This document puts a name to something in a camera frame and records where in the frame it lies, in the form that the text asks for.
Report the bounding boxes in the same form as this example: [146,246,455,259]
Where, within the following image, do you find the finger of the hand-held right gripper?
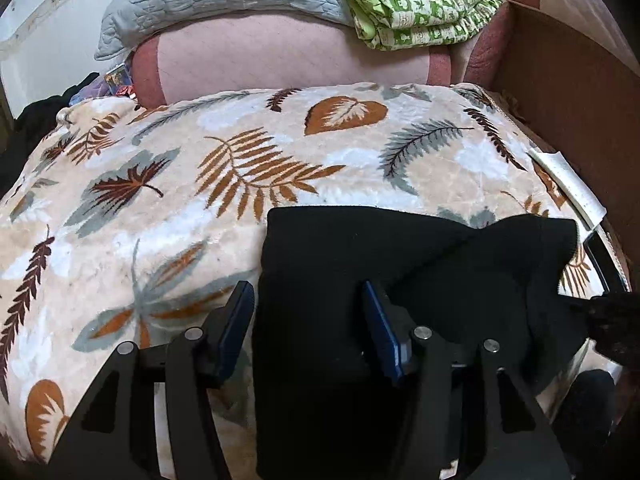
[562,291,640,363]

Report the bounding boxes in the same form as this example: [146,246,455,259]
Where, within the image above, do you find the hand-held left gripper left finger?
[47,280,257,480]

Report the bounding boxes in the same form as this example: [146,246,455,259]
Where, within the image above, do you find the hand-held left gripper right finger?
[361,280,573,480]

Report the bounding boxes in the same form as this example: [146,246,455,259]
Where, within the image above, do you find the black pants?
[252,206,591,480]

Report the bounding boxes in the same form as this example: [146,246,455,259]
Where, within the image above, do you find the dark round object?
[570,369,618,441]

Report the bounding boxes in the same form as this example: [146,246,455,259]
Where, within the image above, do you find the leaf print fleece blanket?
[0,82,626,466]

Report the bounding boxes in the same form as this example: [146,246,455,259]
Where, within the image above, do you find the colourful packet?
[104,64,136,97]

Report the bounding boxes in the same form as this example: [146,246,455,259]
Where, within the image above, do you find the purple cloth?
[70,82,113,106]

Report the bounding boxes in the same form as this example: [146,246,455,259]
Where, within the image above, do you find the pink and red sofa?
[131,0,640,111]

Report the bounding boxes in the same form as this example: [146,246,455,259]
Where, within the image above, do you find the dark cloth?
[12,72,101,146]

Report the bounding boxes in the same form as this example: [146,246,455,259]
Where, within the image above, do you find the green patterned folded blanket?
[320,0,505,52]

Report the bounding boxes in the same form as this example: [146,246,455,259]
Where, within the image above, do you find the black curved frame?
[582,225,631,296]

